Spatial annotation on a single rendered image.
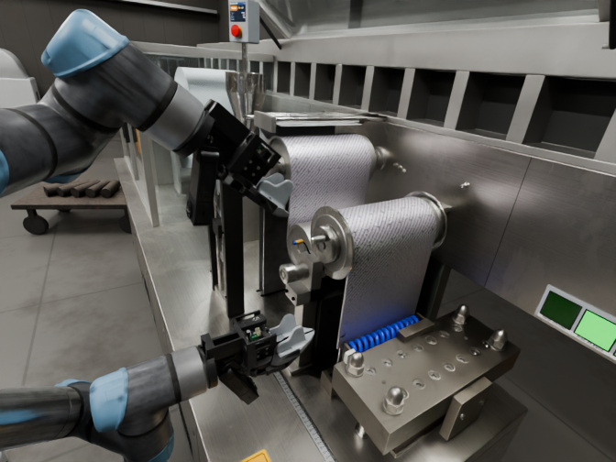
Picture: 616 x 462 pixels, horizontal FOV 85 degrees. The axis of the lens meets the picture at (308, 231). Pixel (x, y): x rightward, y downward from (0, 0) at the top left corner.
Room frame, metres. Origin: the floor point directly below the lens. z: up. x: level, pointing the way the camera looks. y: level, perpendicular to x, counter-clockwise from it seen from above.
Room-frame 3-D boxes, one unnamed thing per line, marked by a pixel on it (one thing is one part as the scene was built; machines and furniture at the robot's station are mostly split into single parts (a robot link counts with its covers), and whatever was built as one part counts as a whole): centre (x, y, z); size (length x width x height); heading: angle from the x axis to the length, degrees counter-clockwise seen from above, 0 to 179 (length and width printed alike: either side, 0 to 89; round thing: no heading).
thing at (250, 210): (1.25, 0.25, 1.19); 0.14 x 0.14 x 0.57
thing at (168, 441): (0.34, 0.25, 1.01); 0.11 x 0.08 x 0.11; 76
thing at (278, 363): (0.43, 0.04, 1.09); 0.09 x 0.05 x 0.02; 123
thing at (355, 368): (0.48, -0.11, 1.05); 0.04 x 0.04 x 0.04
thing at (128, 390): (0.33, 0.24, 1.11); 0.11 x 0.08 x 0.09; 123
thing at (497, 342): (0.58, -0.44, 1.05); 0.04 x 0.04 x 0.04
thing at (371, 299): (0.60, -0.18, 1.11); 0.23 x 0.01 x 0.18; 123
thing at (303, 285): (0.60, 0.00, 1.05); 0.06 x 0.05 x 0.31; 123
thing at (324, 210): (0.59, -0.05, 1.25); 0.15 x 0.01 x 0.15; 33
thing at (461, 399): (0.46, -0.35, 0.97); 0.10 x 0.03 x 0.11; 123
